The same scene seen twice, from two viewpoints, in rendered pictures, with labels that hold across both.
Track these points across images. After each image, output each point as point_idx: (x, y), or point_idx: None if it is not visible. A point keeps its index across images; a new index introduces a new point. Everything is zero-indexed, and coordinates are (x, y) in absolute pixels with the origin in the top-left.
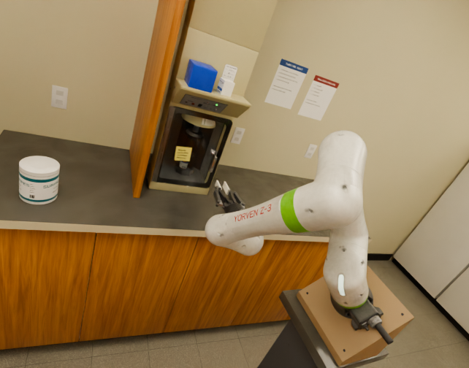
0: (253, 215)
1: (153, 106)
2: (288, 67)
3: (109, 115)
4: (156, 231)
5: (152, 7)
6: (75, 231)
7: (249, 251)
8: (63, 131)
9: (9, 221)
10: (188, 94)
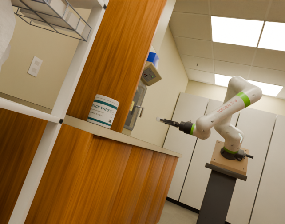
0: (227, 106)
1: (140, 71)
2: None
3: (58, 85)
4: (150, 146)
5: None
6: (133, 144)
7: (210, 134)
8: (26, 95)
9: (120, 133)
10: (150, 67)
